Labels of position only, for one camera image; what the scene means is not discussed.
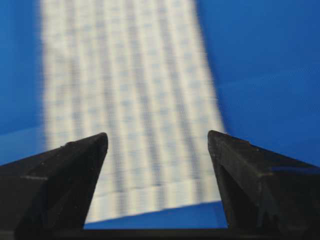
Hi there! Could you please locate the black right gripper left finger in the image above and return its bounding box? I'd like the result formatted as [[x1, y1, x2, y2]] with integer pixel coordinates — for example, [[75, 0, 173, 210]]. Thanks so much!
[[0, 132, 108, 240]]

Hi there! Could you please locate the blue table mat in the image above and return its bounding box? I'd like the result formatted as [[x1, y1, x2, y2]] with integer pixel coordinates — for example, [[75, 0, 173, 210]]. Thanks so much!
[[0, 0, 320, 229]]

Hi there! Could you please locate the white blue striped towel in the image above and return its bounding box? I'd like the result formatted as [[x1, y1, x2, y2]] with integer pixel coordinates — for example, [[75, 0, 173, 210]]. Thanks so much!
[[40, 0, 225, 223]]

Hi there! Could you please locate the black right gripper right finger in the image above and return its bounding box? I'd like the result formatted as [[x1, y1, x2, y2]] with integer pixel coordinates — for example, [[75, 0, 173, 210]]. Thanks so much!
[[207, 130, 320, 240]]

